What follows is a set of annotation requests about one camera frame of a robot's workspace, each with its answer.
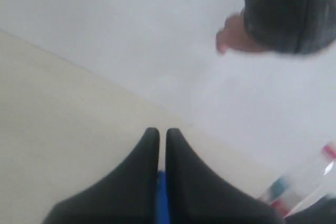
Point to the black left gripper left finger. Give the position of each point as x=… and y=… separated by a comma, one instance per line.
x=125, y=195

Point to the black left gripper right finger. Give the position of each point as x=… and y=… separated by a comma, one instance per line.
x=196, y=194

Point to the blue ring binder notebook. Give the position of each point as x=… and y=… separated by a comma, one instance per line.
x=162, y=204

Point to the clear water bottle red cap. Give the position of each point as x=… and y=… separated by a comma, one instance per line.
x=297, y=184

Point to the grey knitted sleeve forearm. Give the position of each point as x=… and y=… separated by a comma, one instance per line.
x=291, y=26

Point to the person's bare hand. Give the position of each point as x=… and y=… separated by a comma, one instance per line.
x=233, y=36

